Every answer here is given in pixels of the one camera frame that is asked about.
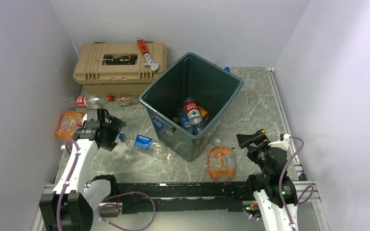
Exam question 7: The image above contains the clear bottle light blue label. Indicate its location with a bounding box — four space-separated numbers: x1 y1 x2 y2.
191 122 205 136

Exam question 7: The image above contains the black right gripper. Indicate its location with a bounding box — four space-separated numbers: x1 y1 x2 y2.
237 131 272 178

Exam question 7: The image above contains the red handled adjustable wrench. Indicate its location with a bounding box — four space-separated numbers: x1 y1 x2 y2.
136 37 159 72

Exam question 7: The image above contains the Pepsi bottle blue cap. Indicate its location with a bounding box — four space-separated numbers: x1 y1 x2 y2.
178 108 192 133

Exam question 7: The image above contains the small clear bottle red cap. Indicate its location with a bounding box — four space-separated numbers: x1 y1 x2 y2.
115 95 139 107

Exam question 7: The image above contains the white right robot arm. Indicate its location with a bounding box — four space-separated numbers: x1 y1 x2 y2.
236 129 298 231

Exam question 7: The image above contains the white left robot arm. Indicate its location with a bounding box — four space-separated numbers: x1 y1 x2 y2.
39 109 126 231

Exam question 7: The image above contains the small orange juice bottle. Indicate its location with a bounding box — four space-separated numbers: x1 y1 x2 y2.
172 117 180 125

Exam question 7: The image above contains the dark green plastic bin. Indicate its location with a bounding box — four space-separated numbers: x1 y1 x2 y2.
139 52 244 162

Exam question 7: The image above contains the large orange bottle front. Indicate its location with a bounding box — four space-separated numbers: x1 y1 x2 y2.
207 139 236 182

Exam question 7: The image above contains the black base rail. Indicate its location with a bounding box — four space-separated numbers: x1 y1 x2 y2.
111 181 255 214

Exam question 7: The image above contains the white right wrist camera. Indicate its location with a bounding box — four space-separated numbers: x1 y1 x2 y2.
268 134 291 151

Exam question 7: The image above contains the clear Pepsi bottle blue label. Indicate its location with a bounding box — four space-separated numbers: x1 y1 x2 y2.
119 133 166 155

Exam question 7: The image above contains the tan plastic toolbox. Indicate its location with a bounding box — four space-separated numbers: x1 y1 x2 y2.
73 42 168 96

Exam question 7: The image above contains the black yellow screwdriver in toolbox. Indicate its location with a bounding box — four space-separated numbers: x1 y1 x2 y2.
98 56 131 62

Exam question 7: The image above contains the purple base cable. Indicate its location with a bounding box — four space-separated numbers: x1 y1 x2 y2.
97 191 157 231

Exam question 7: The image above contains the crushed orange bottle left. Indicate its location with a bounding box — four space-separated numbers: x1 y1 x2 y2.
56 111 85 142

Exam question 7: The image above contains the clear bottle red label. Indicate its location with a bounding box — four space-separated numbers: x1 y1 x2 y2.
67 94 115 108

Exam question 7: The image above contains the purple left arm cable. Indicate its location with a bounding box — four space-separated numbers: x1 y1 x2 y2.
56 139 81 231

